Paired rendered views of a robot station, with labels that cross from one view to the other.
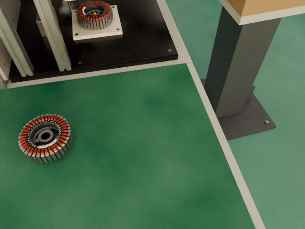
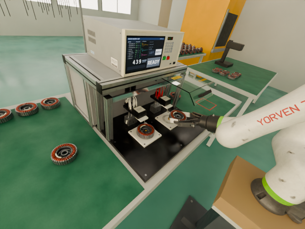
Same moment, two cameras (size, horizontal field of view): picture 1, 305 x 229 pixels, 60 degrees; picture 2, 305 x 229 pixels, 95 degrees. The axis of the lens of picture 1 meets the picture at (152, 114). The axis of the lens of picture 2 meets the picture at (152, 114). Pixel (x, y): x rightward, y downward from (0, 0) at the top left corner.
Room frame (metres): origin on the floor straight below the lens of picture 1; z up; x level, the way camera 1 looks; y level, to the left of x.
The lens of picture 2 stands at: (0.37, -0.32, 1.40)
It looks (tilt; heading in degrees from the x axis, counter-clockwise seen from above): 37 degrees down; 50
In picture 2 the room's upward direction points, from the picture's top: 11 degrees clockwise
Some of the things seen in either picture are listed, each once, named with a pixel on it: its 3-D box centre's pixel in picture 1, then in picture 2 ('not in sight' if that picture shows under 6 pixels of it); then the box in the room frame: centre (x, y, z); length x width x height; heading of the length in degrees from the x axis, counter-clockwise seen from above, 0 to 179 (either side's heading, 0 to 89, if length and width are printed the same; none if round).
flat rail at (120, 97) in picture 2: not in sight; (153, 87); (0.85, 0.30, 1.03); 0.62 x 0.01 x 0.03; 12
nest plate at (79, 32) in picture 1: (96, 21); (145, 133); (0.75, 0.18, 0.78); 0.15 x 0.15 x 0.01; 12
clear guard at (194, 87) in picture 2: not in sight; (184, 85); (1.06, 0.25, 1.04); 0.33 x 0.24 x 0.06; 102
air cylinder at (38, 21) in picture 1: (47, 21); (130, 118); (0.72, 0.32, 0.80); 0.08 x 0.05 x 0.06; 12
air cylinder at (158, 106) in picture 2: not in sight; (155, 107); (0.96, 0.37, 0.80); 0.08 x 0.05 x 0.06; 12
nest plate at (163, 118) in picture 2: not in sight; (169, 119); (0.99, 0.23, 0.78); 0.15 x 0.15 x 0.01; 12
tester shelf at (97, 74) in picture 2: not in sight; (131, 64); (0.80, 0.52, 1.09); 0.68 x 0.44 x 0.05; 12
